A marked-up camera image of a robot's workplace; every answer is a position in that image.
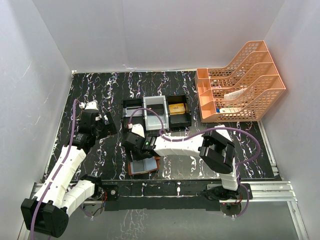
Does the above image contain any brown leather card holder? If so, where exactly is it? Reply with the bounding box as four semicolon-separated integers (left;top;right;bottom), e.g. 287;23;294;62
128;156;160;176

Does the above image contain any black plastic bin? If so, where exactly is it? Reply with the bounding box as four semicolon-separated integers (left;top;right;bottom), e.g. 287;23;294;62
121;98;146;130

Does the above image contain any white plastic bin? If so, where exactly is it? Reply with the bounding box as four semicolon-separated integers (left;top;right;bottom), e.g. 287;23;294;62
143;95;169;131

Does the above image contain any black bin with gold card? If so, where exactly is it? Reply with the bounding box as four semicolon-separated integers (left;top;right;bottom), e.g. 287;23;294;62
166;94;192;129

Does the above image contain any orange mesh file organizer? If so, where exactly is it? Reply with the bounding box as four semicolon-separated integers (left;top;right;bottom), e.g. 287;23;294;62
195;40;286;123

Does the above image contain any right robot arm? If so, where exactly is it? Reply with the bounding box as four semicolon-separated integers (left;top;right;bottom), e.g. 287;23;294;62
121;125;239;192

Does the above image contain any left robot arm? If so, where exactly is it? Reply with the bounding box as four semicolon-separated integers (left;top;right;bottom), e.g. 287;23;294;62
20;109;118;238

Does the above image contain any black credit card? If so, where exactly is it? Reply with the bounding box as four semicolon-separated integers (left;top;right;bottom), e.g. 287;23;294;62
146;104;165;116

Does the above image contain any gold credit card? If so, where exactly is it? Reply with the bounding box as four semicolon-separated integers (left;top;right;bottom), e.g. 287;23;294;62
168;103;186;115

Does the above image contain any white blue item in organizer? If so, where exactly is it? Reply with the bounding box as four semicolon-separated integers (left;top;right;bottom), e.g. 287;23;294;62
216;107;242;114

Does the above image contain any white paper in organizer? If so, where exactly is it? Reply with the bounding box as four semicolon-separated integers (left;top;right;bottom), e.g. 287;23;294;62
223;87;248;101

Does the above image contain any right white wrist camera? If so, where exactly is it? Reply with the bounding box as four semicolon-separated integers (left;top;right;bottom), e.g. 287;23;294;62
127;123;145;138

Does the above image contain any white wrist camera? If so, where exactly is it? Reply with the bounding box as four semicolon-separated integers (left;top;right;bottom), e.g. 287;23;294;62
127;123;145;138
78;100;100;119

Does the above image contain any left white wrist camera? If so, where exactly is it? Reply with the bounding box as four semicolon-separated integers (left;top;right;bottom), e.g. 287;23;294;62
78;100;100;119

